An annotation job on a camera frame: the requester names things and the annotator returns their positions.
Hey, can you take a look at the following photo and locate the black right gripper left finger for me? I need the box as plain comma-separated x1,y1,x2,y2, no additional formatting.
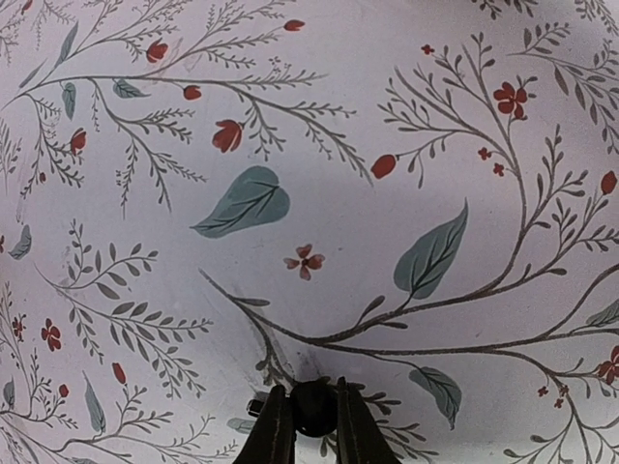
234,386,294,464

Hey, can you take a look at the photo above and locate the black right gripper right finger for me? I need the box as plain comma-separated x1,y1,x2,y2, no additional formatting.
337,377,395,464

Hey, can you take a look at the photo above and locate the black earbud further back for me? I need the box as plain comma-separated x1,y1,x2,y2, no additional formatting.
247,379,339,438

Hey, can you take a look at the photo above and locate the floral patterned table mat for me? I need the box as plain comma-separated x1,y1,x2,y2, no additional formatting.
1,1,618,463

